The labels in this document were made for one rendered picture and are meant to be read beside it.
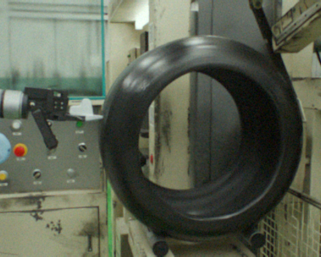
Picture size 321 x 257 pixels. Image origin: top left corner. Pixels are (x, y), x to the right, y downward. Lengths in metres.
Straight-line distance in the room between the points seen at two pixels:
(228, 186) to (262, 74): 0.46
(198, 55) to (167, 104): 0.41
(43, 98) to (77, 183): 0.68
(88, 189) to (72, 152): 0.17
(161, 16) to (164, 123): 0.36
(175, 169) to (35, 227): 0.62
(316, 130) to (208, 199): 0.48
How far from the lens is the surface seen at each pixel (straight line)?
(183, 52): 1.08
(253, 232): 1.24
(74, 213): 1.73
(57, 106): 1.13
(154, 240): 1.17
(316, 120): 1.61
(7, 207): 1.74
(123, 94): 1.07
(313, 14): 1.29
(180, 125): 1.47
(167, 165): 1.48
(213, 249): 1.41
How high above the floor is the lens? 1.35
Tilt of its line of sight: 7 degrees down
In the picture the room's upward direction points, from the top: straight up
